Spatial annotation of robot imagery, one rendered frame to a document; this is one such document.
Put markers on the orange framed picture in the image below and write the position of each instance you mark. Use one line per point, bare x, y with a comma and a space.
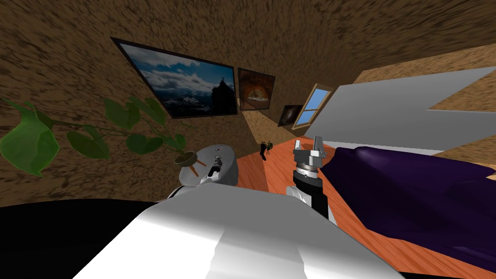
254, 90

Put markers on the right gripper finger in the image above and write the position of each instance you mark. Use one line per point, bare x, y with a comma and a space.
317, 144
298, 145

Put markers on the large sky landscape picture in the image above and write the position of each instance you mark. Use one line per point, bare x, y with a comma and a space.
182, 83

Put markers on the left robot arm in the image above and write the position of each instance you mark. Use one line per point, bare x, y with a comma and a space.
58, 240

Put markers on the green leafy potted plant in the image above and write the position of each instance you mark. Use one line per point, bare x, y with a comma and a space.
29, 143

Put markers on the grey round table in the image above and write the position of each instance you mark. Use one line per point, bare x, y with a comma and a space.
228, 166

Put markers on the small dark framed picture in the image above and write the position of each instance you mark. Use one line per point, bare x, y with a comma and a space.
290, 115

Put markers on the wooden framed window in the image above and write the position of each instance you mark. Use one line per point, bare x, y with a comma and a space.
313, 106

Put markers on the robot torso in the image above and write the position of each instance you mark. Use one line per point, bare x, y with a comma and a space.
232, 232

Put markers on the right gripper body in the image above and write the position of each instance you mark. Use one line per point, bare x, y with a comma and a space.
309, 157

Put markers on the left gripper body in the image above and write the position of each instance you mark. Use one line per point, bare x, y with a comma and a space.
219, 159

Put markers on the small dark potted plant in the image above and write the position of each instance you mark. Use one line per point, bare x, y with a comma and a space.
265, 150

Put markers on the purple bed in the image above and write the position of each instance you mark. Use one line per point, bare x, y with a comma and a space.
407, 186

